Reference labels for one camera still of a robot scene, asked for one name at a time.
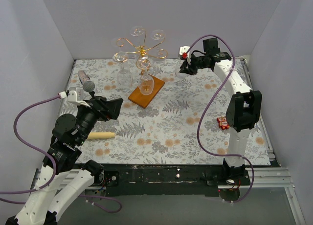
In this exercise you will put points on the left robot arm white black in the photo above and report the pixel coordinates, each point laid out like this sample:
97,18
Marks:
47,202

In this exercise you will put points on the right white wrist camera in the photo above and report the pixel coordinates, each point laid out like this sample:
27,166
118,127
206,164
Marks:
184,52

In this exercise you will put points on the microphone on black stand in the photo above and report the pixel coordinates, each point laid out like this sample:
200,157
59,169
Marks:
89,86

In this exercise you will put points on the ribbed clear wine glass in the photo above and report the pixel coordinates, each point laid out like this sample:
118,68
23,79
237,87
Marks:
124,76

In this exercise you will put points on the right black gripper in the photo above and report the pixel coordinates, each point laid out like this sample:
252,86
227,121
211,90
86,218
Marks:
191,64

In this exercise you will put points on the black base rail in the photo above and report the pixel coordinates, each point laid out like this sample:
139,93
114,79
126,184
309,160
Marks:
164,179

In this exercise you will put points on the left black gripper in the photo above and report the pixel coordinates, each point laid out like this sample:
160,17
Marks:
102,107

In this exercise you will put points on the wooden pestle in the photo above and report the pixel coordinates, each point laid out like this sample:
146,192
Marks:
101,135

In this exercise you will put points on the red owl toy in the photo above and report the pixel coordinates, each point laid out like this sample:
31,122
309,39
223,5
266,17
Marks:
222,123

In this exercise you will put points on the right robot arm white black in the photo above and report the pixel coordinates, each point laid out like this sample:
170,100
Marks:
243,111

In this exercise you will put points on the round clear wine glass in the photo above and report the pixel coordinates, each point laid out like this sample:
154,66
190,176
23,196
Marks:
120,56

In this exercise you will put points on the floral patterned table mat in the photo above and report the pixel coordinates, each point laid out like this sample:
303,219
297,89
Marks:
179,126

